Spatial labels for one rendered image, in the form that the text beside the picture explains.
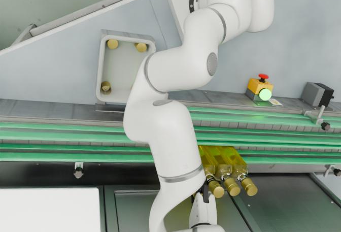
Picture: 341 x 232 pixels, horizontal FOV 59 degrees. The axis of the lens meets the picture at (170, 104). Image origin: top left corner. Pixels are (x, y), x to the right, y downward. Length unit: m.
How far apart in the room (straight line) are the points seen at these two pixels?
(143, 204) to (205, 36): 0.62
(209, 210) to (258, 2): 0.50
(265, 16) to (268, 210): 0.71
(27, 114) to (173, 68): 0.61
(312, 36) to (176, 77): 0.89
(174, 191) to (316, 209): 0.86
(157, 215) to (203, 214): 0.20
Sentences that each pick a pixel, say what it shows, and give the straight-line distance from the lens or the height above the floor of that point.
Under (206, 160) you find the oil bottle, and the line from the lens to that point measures 0.98.
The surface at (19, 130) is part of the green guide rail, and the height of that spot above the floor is 0.92.
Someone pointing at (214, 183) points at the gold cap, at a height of 1.15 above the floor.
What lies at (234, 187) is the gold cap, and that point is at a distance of 0.93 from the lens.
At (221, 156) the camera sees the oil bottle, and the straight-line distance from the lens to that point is 1.02.
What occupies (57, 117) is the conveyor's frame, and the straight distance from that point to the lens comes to 1.03.
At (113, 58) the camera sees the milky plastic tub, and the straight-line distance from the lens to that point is 1.05.
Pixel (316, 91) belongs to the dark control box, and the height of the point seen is 0.83.
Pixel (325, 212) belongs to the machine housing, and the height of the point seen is 1.11.
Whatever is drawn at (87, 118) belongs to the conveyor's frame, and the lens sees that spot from 1.03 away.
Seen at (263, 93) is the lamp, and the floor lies 0.85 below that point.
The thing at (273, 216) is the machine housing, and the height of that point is 1.11.
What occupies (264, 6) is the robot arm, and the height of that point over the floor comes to 1.12.
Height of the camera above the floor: 1.77
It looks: 61 degrees down
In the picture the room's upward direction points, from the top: 151 degrees clockwise
